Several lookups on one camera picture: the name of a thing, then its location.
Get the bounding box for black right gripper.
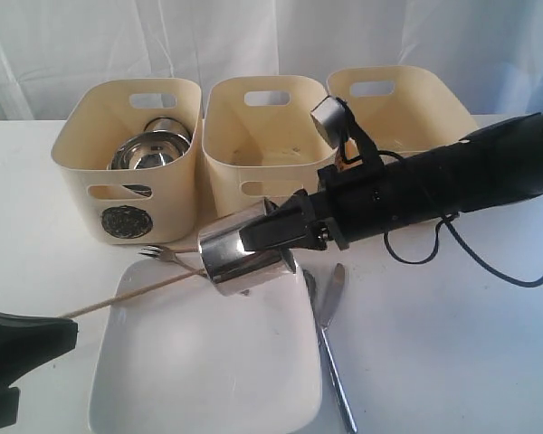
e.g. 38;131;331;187
240;165;389;251

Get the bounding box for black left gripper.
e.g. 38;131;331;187
0;312;78;429

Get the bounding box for steel mug sideways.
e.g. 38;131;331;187
197;199;297;297

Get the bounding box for wooden chopstick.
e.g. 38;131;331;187
167;247;198;254
59;269;206;319

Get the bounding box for steel mug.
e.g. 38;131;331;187
143;117;193;143

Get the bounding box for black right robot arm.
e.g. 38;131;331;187
240;96;543;251

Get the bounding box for steel spoon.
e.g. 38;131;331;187
302;269;318;326

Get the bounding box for cream bin with triangle mark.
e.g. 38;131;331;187
202;75;335;217

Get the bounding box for small steel fork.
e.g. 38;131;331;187
138;245;195;271

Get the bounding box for cream bin with circle mark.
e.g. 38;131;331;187
51;78;202;244

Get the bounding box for steel table knife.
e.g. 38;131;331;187
315;263;357;433

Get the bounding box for cream bin with square mark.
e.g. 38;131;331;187
327;65;478;157

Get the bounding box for white square plate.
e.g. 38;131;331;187
89;273;322;433

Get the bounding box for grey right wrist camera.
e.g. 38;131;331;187
310;96;348;149

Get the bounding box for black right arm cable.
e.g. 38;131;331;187
343;99;543;288

